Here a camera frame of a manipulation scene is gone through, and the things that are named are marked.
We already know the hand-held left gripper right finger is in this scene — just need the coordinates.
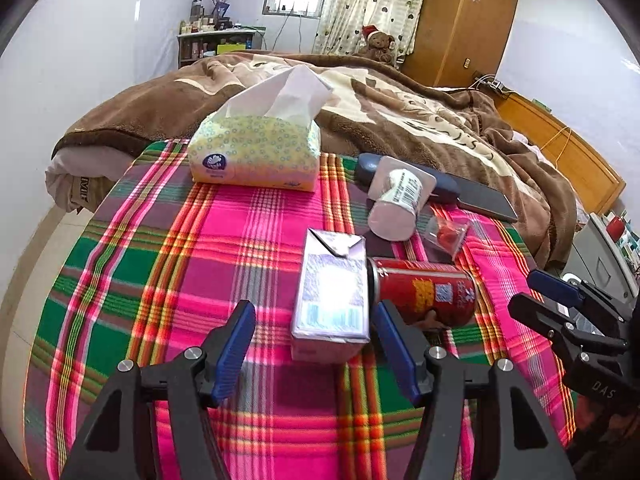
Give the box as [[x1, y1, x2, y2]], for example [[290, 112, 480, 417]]
[[374, 299, 571, 480]]

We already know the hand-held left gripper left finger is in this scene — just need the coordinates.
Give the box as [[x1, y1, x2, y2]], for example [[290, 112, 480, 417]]
[[60, 300, 257, 480]]

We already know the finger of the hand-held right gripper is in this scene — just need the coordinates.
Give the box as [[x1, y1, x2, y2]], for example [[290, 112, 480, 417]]
[[527, 269, 636, 331], [507, 292, 628, 356]]

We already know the red drink can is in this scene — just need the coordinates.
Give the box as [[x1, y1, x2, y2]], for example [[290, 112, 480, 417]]
[[367, 256, 478, 330]]

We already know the white purple milk carton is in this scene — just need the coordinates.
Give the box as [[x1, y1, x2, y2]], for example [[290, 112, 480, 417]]
[[290, 227, 372, 363]]

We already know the grey drawer cabinet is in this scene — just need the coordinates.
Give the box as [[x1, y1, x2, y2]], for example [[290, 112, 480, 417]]
[[562, 212, 640, 311]]

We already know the pile of medicine boxes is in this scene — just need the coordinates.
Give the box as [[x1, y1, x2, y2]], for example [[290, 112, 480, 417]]
[[617, 210, 640, 267]]

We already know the black smartphone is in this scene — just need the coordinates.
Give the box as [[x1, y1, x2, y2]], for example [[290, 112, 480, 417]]
[[452, 177, 520, 224]]

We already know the clear plastic wrapper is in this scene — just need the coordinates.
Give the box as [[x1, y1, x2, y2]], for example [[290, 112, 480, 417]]
[[425, 215, 471, 261]]

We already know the pink green plaid cloth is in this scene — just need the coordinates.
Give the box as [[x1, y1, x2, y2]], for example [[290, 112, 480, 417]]
[[22, 137, 576, 480]]

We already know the wooden bed headboard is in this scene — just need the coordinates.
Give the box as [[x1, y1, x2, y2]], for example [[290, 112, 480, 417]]
[[492, 91, 627, 216]]

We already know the pink white bed sheet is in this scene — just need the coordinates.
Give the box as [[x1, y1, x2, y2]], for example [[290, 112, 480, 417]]
[[510, 130, 547, 157]]

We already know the yellow tissue pack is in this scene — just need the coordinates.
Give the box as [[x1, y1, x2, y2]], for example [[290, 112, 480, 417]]
[[187, 64, 335, 193]]

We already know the white power strip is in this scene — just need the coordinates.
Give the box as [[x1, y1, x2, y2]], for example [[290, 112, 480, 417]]
[[470, 74, 506, 94]]

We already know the brown patterned blanket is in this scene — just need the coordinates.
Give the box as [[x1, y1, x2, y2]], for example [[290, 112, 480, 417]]
[[45, 50, 586, 271]]

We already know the wooden wardrobe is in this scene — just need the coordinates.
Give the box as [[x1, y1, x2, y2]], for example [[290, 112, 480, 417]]
[[400, 0, 521, 88]]

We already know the brown teddy bear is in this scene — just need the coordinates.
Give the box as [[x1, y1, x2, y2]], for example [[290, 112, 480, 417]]
[[357, 25, 398, 66]]

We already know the cluttered white shelf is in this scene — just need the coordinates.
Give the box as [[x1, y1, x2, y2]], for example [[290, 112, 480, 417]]
[[176, 27, 263, 68]]

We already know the orange cable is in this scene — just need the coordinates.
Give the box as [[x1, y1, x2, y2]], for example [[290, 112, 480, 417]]
[[540, 125, 574, 171]]

